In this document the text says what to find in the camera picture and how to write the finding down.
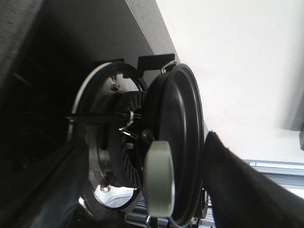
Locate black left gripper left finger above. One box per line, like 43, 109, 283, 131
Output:
0, 142, 88, 228

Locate black frying pan green handle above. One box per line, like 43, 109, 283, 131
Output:
138, 64, 204, 228

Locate left black gas burner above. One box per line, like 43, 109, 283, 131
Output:
100, 91, 145, 188

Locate black glass gas hob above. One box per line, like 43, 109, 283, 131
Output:
0, 0, 152, 228

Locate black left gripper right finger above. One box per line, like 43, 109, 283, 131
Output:
203, 132, 304, 228

